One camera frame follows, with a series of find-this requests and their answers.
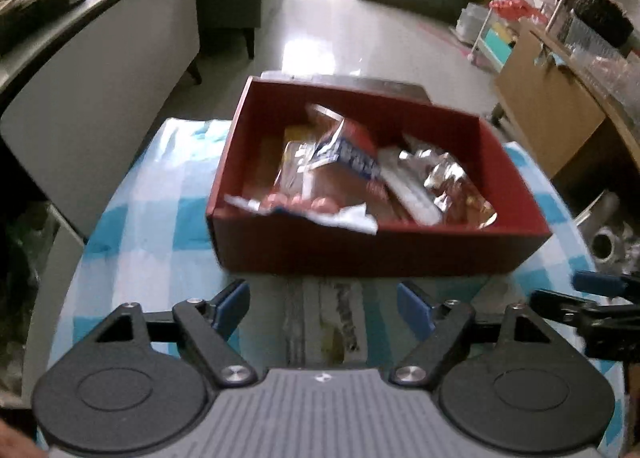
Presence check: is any metal mug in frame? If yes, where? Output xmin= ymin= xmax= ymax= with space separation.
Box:
xmin=590 ymin=225 xmax=631 ymax=264

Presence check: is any dark mesh basket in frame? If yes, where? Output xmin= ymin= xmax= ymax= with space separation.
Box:
xmin=560 ymin=0 xmax=636 ymax=46

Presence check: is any row of clear glasses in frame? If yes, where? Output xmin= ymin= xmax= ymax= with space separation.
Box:
xmin=565 ymin=13 xmax=640 ymax=104

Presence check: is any white cabinet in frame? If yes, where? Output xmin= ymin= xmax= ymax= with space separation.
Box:
xmin=0 ymin=0 xmax=201 ymax=239

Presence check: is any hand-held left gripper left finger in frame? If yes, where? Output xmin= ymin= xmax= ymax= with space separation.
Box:
xmin=95 ymin=280 xmax=257 ymax=387

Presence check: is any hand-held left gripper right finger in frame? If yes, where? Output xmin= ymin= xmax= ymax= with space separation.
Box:
xmin=391 ymin=280 xmax=551 ymax=387

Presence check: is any orange snack packet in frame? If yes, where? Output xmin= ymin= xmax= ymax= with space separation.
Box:
xmin=225 ymin=190 xmax=378 ymax=235

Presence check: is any blue red snack bag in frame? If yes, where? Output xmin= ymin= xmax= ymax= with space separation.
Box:
xmin=307 ymin=105 xmax=391 ymax=199

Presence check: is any red cardboard box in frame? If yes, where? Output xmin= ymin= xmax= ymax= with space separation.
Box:
xmin=206 ymin=77 xmax=553 ymax=279

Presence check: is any blue white checked tablecloth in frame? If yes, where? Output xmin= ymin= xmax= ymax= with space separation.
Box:
xmin=50 ymin=115 xmax=626 ymax=439

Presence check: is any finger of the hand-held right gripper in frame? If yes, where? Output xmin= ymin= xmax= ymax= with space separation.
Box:
xmin=572 ymin=271 xmax=640 ymax=298
xmin=530 ymin=289 xmax=598 ymax=324

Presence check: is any red plastic bag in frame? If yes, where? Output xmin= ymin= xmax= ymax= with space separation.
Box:
xmin=490 ymin=0 xmax=548 ymax=26

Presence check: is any white green snack box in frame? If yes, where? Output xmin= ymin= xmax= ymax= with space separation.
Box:
xmin=282 ymin=280 xmax=371 ymax=368

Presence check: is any stack of white containers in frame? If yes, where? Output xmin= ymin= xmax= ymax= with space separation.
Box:
xmin=456 ymin=3 xmax=488 ymax=41

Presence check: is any black tray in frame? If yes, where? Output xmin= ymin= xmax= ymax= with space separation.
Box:
xmin=0 ymin=0 xmax=88 ymax=54

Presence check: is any brown cardboard box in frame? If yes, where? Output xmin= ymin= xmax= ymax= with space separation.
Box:
xmin=495 ymin=28 xmax=606 ymax=179

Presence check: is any turquoise box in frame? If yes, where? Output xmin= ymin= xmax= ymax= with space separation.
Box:
xmin=480 ymin=20 xmax=516 ymax=71

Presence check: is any silver foil snack packet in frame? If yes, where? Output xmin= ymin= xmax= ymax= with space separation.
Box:
xmin=400 ymin=135 xmax=498 ymax=229

